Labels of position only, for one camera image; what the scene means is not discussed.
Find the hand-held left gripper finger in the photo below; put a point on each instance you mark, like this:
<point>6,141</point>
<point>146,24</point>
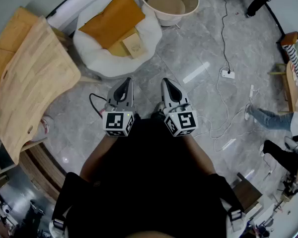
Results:
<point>131,95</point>
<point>111,97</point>

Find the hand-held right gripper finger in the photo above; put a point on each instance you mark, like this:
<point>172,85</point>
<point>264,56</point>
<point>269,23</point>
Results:
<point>182,94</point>
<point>164,95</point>

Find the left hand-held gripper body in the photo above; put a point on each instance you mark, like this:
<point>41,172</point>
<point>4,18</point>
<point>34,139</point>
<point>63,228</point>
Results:
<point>118,123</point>

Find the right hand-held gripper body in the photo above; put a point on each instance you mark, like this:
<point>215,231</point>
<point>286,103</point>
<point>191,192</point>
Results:
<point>181,123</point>

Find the white round cushion seat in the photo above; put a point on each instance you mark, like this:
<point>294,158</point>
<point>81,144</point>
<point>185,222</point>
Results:
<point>99,61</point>

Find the beige hardcover book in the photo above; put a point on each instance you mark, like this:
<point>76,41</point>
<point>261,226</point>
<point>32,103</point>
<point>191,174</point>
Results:
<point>134,44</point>

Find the person's right forearm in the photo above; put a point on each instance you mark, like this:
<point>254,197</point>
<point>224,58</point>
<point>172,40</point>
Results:
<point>201,152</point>

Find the person's left forearm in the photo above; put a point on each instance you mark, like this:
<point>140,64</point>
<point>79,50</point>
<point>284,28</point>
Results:
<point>96,155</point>

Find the round mustard seat cushion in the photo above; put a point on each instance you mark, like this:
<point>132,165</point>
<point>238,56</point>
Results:
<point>116,49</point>

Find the white square power strip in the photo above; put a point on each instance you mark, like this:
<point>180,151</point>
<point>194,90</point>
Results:
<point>228,74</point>

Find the person's black clothing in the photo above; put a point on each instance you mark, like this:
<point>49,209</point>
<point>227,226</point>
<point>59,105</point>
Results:
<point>151,172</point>

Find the white slim power strip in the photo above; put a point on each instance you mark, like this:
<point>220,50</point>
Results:
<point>251,90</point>

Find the white and red bucket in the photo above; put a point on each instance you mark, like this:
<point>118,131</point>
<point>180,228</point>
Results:
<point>46,128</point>

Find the orange square cushion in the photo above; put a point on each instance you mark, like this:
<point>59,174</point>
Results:
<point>111,21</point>

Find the light wooden table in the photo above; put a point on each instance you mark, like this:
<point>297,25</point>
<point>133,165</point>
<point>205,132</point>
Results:
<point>32,83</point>

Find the round wooden platform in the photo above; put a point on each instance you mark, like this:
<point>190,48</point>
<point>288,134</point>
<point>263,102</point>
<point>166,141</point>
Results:
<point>42,167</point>

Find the wooden side chair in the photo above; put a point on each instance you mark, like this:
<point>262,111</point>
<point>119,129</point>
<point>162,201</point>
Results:
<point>291,88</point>

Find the striped cushion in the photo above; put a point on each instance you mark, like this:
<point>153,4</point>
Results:
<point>294,56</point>

